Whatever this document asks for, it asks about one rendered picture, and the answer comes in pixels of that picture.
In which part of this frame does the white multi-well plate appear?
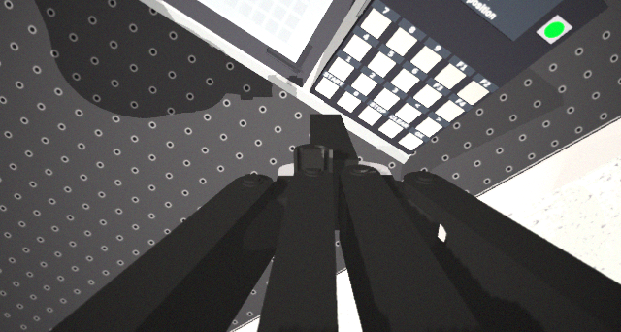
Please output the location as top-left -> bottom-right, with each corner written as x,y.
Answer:
198,0 -> 333,63

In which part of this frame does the dark grey perforated base plate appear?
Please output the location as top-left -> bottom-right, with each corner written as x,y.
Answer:
0,0 -> 621,332

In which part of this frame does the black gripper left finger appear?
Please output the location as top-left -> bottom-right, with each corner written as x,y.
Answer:
50,115 -> 339,332

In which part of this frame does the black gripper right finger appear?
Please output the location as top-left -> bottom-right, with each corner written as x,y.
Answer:
325,114 -> 621,332

